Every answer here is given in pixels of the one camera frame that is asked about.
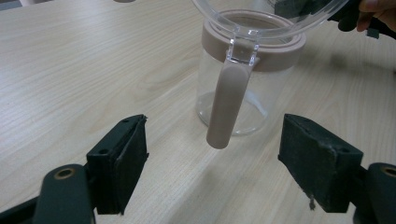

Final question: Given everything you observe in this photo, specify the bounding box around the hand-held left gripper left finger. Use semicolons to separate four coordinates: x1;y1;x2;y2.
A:
86;114;149;216

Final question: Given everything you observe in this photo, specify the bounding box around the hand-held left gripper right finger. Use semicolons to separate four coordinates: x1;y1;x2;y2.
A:
277;113;364;214

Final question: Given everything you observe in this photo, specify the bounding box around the clear jug with hinged lid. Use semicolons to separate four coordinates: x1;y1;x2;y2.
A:
191;0;349;150

